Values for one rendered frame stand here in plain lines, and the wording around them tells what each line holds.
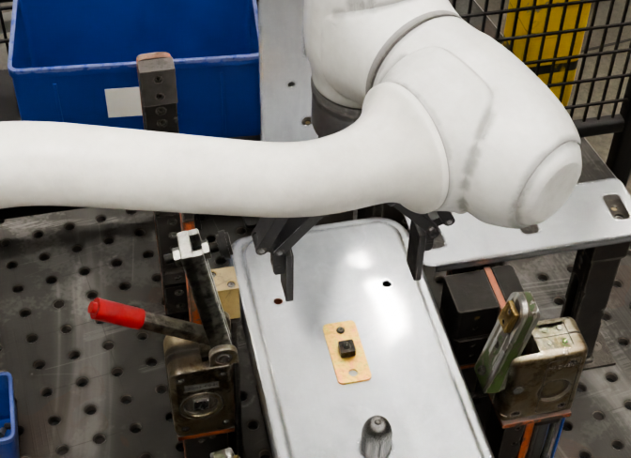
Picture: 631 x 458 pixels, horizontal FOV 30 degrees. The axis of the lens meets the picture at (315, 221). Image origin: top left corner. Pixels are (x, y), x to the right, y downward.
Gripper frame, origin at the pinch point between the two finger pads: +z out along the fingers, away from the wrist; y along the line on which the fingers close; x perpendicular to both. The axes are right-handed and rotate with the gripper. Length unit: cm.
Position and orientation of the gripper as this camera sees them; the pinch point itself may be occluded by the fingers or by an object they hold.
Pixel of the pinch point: (351, 273)
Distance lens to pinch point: 121.5
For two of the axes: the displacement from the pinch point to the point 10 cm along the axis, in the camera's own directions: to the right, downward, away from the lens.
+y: 9.8, -1.5, 1.6
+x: -2.2, -7.1, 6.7
